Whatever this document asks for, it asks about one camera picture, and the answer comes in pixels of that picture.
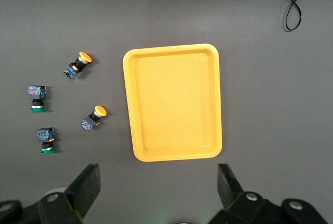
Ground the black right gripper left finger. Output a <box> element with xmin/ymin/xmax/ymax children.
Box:
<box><xmin>37</xmin><ymin>163</ymin><xmax>101</xmax><ymax>224</ymax></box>

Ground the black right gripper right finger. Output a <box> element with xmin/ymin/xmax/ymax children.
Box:
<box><xmin>208</xmin><ymin>163</ymin><xmax>285</xmax><ymax>224</ymax></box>

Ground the thin black cable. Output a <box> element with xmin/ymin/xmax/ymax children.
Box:
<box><xmin>277</xmin><ymin>0</ymin><xmax>320</xmax><ymax>32</ymax></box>

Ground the yellow plastic tray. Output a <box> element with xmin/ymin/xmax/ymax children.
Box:
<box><xmin>122</xmin><ymin>43</ymin><xmax>223</xmax><ymax>162</ymax></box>

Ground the green push button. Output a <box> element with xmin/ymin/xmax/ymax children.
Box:
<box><xmin>36</xmin><ymin>127</ymin><xmax>56</xmax><ymax>155</ymax></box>
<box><xmin>27</xmin><ymin>85</ymin><xmax>47</xmax><ymax>112</ymax></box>

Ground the yellow mushroom push button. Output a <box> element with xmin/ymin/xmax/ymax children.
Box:
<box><xmin>80</xmin><ymin>105</ymin><xmax>108</xmax><ymax>133</ymax></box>
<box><xmin>62</xmin><ymin>51</ymin><xmax>93</xmax><ymax>80</ymax></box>

